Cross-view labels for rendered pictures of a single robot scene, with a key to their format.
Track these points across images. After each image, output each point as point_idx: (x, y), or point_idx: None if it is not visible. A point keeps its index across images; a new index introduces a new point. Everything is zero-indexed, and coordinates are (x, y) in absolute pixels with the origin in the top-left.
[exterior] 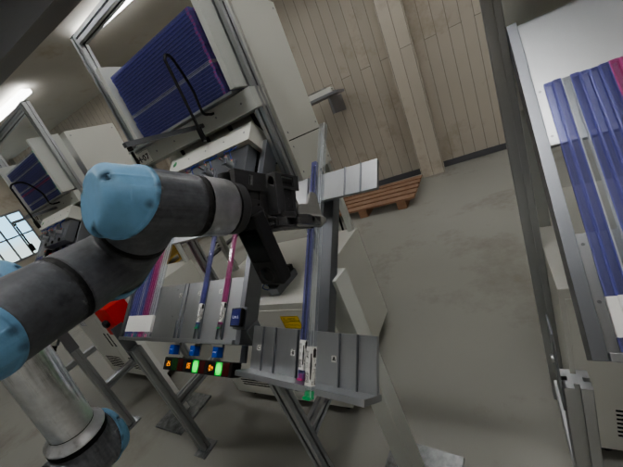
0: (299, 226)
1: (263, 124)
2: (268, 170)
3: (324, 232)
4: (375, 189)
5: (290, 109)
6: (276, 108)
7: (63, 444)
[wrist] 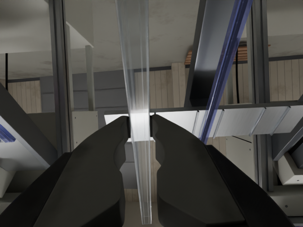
0: (103, 199)
1: (269, 175)
2: (285, 134)
3: (209, 58)
4: (107, 111)
5: (241, 162)
6: (252, 173)
7: None
